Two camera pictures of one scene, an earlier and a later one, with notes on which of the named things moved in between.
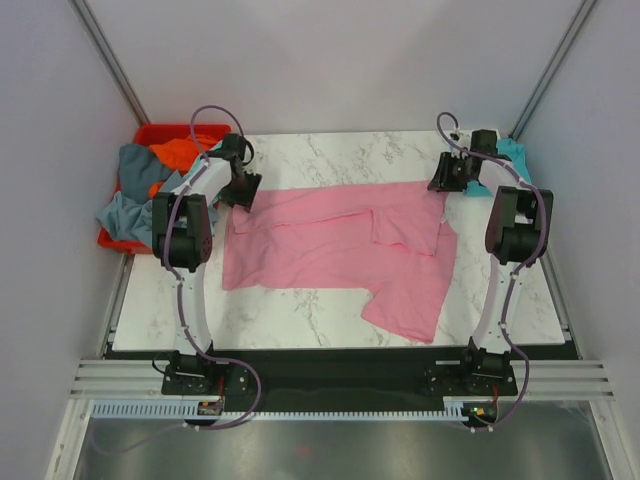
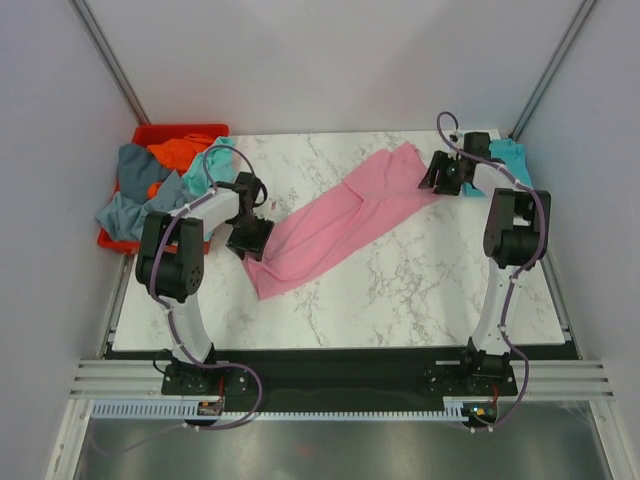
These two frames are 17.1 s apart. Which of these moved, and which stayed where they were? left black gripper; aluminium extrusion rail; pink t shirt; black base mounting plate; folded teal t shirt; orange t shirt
Moved: pink t shirt; left black gripper
Stayed: black base mounting plate; orange t shirt; folded teal t shirt; aluminium extrusion rail
